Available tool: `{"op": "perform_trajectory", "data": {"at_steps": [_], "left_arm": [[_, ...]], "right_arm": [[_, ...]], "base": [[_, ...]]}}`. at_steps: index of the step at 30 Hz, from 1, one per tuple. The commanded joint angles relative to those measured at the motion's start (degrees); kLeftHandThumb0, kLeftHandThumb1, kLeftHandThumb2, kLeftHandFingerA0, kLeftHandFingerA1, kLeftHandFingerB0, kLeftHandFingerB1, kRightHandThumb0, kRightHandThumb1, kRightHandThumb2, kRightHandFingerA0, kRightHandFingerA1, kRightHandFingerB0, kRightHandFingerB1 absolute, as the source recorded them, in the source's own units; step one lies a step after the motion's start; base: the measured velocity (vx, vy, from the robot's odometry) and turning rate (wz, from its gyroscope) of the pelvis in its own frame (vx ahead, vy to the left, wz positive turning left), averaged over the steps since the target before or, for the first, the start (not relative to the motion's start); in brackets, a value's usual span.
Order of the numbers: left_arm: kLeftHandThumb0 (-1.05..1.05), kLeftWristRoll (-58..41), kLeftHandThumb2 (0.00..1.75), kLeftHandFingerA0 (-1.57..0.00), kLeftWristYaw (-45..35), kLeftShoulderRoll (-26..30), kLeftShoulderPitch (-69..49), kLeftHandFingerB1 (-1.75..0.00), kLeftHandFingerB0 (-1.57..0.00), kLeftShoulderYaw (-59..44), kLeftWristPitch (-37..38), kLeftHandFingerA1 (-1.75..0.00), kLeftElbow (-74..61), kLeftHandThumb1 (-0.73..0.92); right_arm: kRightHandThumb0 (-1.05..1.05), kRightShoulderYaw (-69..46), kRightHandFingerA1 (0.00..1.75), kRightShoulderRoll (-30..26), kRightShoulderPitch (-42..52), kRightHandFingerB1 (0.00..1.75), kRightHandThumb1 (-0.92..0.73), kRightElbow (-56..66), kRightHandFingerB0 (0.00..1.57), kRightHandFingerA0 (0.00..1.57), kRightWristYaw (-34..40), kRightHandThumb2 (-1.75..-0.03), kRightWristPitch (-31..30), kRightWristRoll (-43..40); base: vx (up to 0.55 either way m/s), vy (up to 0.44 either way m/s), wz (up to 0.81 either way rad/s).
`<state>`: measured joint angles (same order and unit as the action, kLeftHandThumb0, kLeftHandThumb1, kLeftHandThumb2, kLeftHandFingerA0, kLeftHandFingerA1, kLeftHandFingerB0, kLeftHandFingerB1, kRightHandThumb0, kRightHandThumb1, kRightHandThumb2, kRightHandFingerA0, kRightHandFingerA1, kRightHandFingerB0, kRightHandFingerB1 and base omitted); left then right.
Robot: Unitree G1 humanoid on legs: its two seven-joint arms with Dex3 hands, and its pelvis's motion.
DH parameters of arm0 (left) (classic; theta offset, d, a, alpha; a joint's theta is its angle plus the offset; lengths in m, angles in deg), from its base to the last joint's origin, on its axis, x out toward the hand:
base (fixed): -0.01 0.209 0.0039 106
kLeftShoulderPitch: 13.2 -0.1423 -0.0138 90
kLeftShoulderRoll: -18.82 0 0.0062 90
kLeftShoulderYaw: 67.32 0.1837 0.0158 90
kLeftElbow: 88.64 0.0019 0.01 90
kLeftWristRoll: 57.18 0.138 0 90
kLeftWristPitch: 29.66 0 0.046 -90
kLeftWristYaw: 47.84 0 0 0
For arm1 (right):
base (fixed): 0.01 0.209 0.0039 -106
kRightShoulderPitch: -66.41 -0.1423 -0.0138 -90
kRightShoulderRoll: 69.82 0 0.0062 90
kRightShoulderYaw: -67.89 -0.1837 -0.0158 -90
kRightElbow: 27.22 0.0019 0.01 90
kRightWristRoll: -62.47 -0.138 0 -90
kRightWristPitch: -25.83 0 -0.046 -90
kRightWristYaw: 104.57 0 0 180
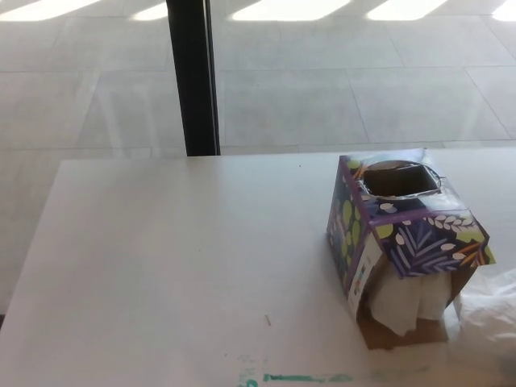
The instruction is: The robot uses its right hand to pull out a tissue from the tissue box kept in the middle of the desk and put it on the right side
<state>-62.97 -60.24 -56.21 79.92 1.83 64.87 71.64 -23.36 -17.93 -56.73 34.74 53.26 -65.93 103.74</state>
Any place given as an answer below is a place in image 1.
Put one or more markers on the white tissue sheet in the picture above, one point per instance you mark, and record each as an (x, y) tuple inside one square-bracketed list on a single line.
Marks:
[(492, 322)]

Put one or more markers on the purple floral tissue box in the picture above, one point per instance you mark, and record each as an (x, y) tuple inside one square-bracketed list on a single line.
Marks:
[(423, 250)]

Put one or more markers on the white folded tissue stack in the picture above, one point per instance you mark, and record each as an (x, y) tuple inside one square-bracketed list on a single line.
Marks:
[(397, 302)]

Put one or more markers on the black vertical window post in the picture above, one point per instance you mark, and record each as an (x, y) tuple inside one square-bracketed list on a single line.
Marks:
[(192, 80)]

